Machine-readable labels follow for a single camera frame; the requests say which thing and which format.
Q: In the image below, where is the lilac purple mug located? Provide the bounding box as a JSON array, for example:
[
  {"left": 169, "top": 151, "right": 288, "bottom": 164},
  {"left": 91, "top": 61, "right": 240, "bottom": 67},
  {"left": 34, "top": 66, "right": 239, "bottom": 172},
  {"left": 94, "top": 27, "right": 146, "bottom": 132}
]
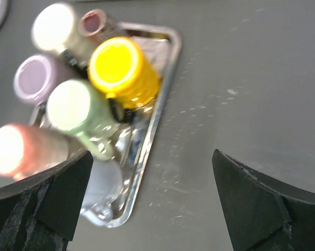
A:
[{"left": 13, "top": 54, "right": 80, "bottom": 105}]

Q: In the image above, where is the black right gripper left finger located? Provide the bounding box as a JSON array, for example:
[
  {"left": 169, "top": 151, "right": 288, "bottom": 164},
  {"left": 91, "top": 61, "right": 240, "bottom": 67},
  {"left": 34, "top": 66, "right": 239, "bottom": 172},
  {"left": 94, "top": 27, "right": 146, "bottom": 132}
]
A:
[{"left": 0, "top": 151, "right": 94, "bottom": 251}]

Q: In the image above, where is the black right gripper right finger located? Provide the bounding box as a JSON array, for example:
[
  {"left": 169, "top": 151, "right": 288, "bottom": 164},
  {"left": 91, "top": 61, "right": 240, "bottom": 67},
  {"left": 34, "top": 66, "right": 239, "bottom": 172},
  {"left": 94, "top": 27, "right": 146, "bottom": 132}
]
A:
[{"left": 212, "top": 149, "right": 315, "bottom": 250}]

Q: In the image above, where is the light green mug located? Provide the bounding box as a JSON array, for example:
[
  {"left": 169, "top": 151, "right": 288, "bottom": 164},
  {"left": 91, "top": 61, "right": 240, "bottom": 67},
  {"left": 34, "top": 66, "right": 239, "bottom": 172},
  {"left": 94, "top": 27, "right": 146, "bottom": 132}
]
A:
[{"left": 46, "top": 79, "right": 120, "bottom": 161}]

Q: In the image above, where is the pink mug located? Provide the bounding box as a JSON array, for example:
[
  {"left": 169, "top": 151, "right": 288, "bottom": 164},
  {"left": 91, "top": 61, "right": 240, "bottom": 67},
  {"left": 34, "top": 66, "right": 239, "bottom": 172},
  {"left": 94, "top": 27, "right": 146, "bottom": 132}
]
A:
[{"left": 0, "top": 123, "right": 70, "bottom": 181}]

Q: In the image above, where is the cream white mug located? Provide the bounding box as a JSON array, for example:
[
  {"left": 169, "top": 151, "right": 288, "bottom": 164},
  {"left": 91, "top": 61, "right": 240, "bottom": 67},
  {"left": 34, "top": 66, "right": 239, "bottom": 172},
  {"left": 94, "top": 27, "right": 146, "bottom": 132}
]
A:
[{"left": 31, "top": 2, "right": 97, "bottom": 69}]

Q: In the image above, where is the yellow mug black handle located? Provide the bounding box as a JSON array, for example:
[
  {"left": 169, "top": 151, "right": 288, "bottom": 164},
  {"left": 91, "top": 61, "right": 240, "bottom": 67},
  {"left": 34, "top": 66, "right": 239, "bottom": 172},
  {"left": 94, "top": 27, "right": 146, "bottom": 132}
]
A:
[{"left": 87, "top": 37, "right": 160, "bottom": 109}]

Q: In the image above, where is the dark brown red mug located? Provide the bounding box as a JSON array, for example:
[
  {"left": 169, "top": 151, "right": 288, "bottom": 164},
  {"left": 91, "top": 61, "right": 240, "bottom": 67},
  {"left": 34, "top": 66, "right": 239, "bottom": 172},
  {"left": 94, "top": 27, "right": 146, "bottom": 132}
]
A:
[{"left": 78, "top": 9, "right": 129, "bottom": 44}]

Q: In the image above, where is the silver metal tray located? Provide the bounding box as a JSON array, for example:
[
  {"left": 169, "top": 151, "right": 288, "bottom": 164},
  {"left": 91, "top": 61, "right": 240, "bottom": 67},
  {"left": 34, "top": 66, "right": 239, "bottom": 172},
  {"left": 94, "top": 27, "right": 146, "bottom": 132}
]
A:
[{"left": 28, "top": 21, "right": 183, "bottom": 229}]

